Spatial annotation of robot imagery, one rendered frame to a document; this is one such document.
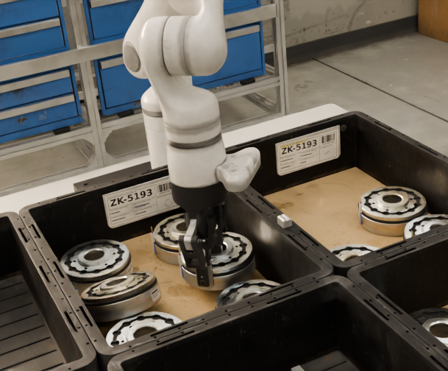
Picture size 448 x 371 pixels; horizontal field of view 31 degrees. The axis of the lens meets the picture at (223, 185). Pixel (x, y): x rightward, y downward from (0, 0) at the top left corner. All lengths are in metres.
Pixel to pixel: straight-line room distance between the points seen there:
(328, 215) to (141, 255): 0.30
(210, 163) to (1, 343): 0.37
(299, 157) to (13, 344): 0.56
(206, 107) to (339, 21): 3.66
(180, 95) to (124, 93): 2.18
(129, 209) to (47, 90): 1.84
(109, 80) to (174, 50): 2.19
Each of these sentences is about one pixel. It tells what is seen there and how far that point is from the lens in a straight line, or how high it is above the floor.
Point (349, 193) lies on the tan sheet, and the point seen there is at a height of 0.83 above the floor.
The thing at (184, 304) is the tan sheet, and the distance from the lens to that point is 1.11.
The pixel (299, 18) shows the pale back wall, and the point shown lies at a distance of 4.45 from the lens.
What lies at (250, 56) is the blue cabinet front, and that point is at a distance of 3.34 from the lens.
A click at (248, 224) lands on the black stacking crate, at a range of 1.15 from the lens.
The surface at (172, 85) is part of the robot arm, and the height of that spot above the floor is 1.14.
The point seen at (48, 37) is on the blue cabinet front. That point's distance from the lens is 3.01.
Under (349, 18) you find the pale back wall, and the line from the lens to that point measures 4.63.
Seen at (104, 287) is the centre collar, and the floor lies 0.88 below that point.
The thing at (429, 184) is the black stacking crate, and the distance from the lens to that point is 1.28.
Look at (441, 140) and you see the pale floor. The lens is 3.52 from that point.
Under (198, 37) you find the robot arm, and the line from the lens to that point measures 0.93.
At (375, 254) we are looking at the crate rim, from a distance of 1.01.
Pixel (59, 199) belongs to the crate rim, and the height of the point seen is 0.93.
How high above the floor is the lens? 1.47
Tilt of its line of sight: 27 degrees down
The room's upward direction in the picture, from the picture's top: 6 degrees counter-clockwise
